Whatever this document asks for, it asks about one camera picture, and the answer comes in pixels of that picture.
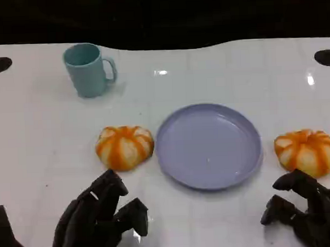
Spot orange and white bread roll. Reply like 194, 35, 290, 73
95, 124, 156, 173
273, 127, 330, 180

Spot lilac plate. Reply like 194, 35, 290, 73
153, 101, 266, 193

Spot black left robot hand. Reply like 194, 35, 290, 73
46, 167, 150, 247

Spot pale green mug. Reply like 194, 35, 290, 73
61, 42, 119, 99

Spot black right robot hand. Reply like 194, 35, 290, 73
258, 167, 330, 247

